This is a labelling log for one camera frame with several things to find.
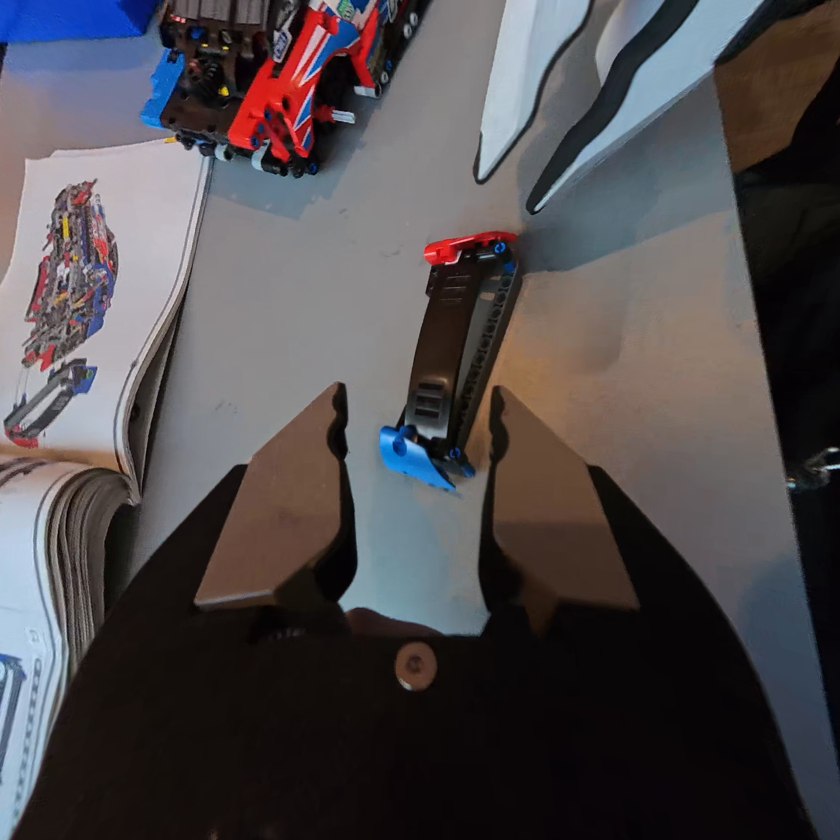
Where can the blue box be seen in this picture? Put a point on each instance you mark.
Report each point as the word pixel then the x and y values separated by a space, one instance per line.
pixel 66 16

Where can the red blue toy brick car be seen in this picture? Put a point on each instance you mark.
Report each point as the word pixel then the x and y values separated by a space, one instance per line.
pixel 281 91

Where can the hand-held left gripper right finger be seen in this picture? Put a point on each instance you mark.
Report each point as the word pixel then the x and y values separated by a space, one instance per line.
pixel 557 524

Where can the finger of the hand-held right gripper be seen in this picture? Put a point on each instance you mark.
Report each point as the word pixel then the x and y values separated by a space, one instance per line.
pixel 676 66
pixel 524 66

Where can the grey desk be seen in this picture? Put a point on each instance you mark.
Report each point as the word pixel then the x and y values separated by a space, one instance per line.
pixel 656 393

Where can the black panel toy brick assembly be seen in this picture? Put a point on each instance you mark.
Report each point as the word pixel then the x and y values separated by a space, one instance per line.
pixel 439 341

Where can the open building instruction booklet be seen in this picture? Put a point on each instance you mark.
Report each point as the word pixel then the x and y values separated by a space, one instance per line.
pixel 79 294

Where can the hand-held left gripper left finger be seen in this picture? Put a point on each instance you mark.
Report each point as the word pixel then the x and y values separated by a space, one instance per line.
pixel 281 519

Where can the long dark toy beam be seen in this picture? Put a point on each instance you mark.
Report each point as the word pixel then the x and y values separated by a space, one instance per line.
pixel 489 341

